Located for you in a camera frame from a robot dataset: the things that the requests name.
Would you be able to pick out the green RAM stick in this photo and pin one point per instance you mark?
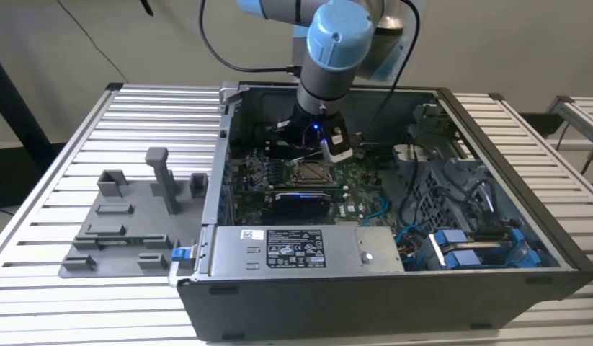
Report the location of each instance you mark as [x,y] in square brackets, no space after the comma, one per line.
[123,239]

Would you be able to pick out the silver power supply unit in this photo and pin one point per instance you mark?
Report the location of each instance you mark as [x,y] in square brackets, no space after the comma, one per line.
[239,252]

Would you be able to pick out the blue case latch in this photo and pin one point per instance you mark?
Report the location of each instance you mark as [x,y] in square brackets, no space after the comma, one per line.
[180,254]

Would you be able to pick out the grey parts rack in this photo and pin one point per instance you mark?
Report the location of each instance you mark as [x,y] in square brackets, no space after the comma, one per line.
[132,216]

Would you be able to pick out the metal slat side table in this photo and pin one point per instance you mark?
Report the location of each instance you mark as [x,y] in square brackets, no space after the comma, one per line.
[584,111]

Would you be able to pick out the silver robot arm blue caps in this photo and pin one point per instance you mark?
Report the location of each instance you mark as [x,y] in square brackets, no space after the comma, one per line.
[342,32]

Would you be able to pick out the dark grey PC case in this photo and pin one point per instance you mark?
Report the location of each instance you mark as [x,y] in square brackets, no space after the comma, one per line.
[324,306]

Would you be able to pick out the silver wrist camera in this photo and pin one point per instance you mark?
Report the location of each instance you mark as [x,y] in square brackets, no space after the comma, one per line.
[339,147]

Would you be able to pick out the silver CPU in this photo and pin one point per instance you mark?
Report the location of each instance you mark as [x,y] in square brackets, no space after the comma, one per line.
[310,172]

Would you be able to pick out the black graphics card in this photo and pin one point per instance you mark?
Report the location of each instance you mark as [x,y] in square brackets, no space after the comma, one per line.
[300,209]

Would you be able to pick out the CPU socket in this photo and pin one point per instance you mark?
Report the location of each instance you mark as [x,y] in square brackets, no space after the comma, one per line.
[291,183]

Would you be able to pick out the blue disk carrier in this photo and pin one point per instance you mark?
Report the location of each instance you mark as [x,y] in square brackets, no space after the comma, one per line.
[455,238]
[464,259]

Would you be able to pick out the blue plastic bracket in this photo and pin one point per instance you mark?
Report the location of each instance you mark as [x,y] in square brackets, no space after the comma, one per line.
[527,252]

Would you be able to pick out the black antenna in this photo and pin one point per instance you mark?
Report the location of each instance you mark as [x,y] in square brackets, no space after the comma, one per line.
[147,7]

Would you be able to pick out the green motherboard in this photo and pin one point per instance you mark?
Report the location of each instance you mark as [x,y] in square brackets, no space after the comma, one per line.
[368,194]

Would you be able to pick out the black metal stand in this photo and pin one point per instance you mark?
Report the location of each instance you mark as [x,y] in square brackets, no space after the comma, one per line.
[18,104]

